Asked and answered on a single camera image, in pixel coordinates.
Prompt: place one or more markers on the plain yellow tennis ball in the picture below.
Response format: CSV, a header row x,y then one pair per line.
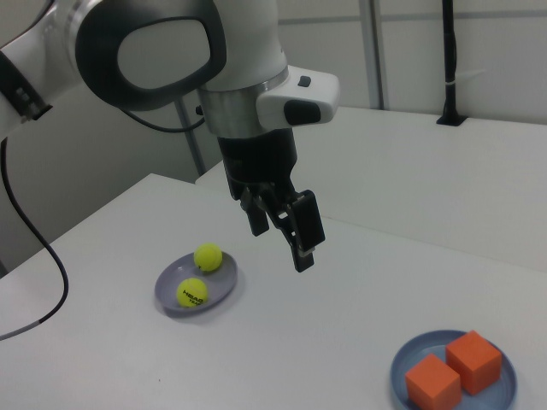
x,y
208,257

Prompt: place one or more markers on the purple plate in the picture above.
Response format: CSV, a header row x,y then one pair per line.
x,y
218,286

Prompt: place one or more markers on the blue plate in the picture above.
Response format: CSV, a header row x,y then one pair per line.
x,y
410,350

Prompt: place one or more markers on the yellow tennis ball HEAD print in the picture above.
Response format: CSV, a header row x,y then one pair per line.
x,y
192,292

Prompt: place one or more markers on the orange cube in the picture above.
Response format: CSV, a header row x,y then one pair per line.
x,y
474,359
431,384

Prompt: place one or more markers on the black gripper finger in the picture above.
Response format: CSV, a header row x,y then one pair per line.
x,y
305,222
256,218

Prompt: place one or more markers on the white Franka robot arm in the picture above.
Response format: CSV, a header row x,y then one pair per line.
x,y
162,55

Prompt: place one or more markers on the black pole with table clamp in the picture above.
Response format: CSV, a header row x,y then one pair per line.
x,y
448,64

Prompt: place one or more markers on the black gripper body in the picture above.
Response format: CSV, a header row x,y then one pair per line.
x,y
260,166

